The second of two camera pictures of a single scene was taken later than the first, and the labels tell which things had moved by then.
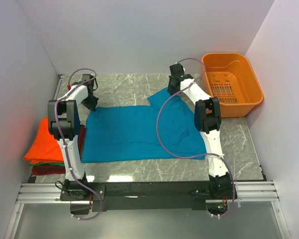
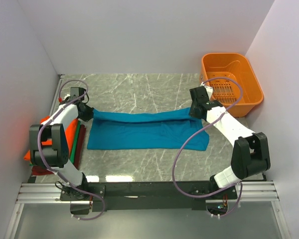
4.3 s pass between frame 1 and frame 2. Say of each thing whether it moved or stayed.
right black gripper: moved
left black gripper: moved
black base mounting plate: stayed
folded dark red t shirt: stayed
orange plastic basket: stayed
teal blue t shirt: moved
